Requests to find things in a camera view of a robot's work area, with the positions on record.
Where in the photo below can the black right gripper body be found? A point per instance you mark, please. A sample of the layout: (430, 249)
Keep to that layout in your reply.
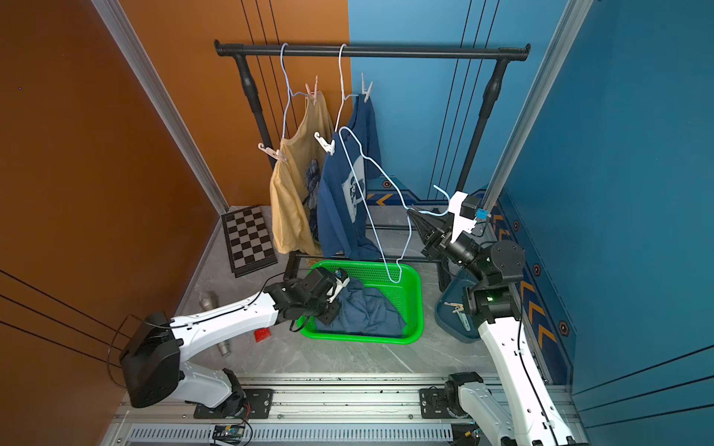
(436, 252)

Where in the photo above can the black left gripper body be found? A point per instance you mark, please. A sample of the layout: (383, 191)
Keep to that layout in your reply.
(327, 311)

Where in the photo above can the slate blue t-shirt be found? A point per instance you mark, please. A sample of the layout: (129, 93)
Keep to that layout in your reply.
(364, 311)

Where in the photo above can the light blue wire hanger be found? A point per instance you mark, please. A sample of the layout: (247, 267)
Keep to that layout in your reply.
(362, 191)

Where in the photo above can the yellow clothespin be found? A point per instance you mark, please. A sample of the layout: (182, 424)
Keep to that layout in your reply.
(456, 307)

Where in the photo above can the mint green clothespin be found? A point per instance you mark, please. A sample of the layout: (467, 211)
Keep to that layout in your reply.
(464, 320)

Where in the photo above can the navy printed t-shirt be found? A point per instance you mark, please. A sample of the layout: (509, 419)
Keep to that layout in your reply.
(341, 217)

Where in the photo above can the white clothespin front navy shirt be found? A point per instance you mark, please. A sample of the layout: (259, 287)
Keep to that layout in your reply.
(328, 146)

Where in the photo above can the white clothespin navy shirt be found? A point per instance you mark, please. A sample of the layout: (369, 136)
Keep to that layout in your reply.
(328, 146)
(366, 89)

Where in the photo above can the white wire hanger navy shirt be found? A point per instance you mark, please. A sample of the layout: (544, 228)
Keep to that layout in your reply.
(343, 95)

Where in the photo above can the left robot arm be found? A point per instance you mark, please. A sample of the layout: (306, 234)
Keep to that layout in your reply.
(157, 361)

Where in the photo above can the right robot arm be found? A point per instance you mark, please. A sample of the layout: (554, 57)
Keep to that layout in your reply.
(530, 417)

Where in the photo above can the green plastic basket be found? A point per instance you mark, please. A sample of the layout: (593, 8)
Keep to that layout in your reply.
(406, 297)

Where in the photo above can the red toy block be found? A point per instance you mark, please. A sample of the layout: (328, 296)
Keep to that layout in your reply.
(262, 334)

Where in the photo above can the teal plastic bin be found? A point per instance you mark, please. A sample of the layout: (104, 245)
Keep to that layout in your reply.
(445, 317)

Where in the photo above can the checkered chess board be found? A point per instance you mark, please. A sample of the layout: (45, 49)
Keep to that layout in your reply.
(248, 241)

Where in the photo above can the tan yellow t-shirt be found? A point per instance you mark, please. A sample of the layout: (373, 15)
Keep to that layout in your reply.
(289, 186)

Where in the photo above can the green circuit board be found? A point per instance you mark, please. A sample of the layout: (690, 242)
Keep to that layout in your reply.
(228, 434)

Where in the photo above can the pink clothespin front tan shirt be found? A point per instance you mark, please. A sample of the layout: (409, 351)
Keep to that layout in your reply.
(276, 155)

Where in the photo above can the pink clothespin tan shirt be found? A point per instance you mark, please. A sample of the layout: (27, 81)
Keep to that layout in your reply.
(312, 92)
(276, 155)

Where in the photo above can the pink clothespin rear tan shirt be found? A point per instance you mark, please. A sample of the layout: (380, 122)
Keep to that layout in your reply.
(312, 92)

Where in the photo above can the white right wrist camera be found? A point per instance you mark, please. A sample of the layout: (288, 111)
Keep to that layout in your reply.
(467, 213)

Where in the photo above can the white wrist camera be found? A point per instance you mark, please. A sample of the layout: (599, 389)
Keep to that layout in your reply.
(467, 213)
(342, 279)

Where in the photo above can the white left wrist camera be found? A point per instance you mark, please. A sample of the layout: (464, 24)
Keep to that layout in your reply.
(342, 279)

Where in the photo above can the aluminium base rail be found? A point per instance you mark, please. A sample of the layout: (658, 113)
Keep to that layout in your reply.
(304, 409)

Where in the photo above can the white wire hanger tan shirt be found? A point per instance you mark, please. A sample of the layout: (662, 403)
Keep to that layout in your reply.
(289, 92)

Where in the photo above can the aluminium corner post right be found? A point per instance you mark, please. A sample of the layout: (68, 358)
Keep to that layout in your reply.
(560, 45)

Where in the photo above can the aluminium corner post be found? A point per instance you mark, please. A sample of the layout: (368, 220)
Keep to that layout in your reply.
(118, 24)
(560, 45)

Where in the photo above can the aluminium corner post left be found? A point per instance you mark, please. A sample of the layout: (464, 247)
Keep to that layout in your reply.
(118, 24)

